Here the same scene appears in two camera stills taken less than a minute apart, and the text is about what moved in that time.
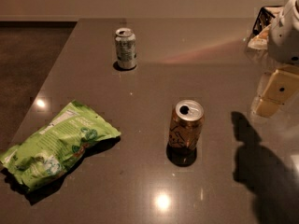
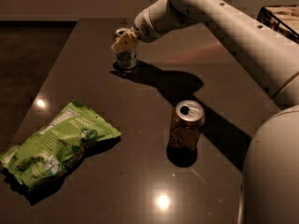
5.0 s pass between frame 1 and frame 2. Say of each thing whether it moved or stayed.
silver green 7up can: stayed
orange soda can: stayed
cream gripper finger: moved
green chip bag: stayed
